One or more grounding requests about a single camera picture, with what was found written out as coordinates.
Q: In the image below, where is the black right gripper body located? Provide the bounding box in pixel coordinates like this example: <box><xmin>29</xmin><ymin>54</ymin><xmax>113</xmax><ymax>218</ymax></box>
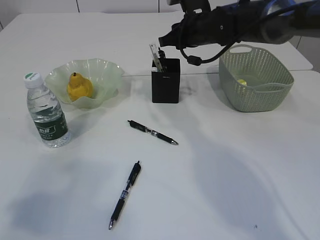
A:
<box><xmin>169</xmin><ymin>7</ymin><xmax>225</xmax><ymax>49</ymax></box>

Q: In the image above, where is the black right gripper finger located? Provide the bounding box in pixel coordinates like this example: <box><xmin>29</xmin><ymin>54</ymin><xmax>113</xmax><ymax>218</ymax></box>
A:
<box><xmin>158</xmin><ymin>31</ymin><xmax>180</xmax><ymax>48</ymax></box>

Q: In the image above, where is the black pen across ruler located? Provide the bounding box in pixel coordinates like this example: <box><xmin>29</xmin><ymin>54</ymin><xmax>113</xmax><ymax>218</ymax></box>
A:
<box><xmin>158</xmin><ymin>47</ymin><xmax>167</xmax><ymax>73</ymax></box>

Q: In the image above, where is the clear plastic ruler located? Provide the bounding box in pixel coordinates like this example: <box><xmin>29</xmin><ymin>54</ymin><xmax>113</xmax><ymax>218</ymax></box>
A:
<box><xmin>149</xmin><ymin>43</ymin><xmax>164</xmax><ymax>73</ymax></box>

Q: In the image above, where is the black pen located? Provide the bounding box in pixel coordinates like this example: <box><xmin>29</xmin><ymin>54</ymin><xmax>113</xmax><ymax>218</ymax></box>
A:
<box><xmin>108</xmin><ymin>161</ymin><xmax>141</xmax><ymax>230</ymax></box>
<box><xmin>127</xmin><ymin>120</ymin><xmax>179</xmax><ymax>146</ymax></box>

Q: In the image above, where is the yellow pear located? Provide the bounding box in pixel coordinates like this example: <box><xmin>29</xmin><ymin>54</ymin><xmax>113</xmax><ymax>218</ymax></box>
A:
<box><xmin>67</xmin><ymin>72</ymin><xmax>94</xmax><ymax>102</ymax></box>

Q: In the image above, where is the clear water bottle green label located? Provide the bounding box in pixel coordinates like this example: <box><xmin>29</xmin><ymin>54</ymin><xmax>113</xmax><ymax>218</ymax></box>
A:
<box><xmin>23</xmin><ymin>72</ymin><xmax>70</xmax><ymax>148</ymax></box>

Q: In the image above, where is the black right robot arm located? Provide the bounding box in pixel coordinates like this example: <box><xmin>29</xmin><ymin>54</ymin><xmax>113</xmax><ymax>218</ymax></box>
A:
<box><xmin>158</xmin><ymin>0</ymin><xmax>320</xmax><ymax>49</ymax></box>

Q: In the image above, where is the black square pen holder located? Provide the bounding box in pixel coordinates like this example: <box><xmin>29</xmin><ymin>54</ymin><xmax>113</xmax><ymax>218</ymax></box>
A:
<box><xmin>151</xmin><ymin>58</ymin><xmax>181</xmax><ymax>104</ymax></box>

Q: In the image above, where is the green woven plastic basket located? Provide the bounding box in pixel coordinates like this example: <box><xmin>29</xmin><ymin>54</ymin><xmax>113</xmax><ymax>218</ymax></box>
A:
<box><xmin>219</xmin><ymin>44</ymin><xmax>295</xmax><ymax>113</ymax></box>

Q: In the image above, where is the green wavy glass plate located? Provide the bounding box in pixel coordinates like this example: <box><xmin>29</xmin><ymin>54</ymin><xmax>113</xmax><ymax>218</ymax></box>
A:
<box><xmin>44</xmin><ymin>58</ymin><xmax>124</xmax><ymax>109</ymax></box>

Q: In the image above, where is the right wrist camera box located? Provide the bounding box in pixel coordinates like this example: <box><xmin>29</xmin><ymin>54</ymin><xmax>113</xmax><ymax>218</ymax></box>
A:
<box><xmin>166</xmin><ymin>0</ymin><xmax>211</xmax><ymax>14</ymax></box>

